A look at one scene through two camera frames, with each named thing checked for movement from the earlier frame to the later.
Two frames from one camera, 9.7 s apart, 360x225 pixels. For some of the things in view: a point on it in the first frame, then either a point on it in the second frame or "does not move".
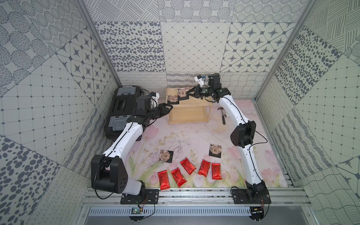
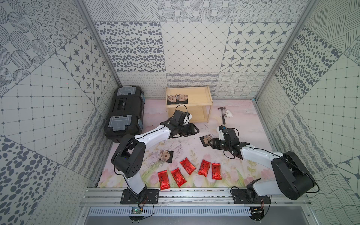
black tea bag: x=215 y=150 to x=205 y=139
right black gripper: x=194 y=89 to x=214 y=143
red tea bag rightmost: x=216 y=171 does not move
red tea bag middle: x=188 y=167 does not move
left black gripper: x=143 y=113 to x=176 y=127
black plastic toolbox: x=122 y=104 does not move
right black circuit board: x=257 y=213 does not move
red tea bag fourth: x=204 y=168 does not move
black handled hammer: x=223 y=116 does not move
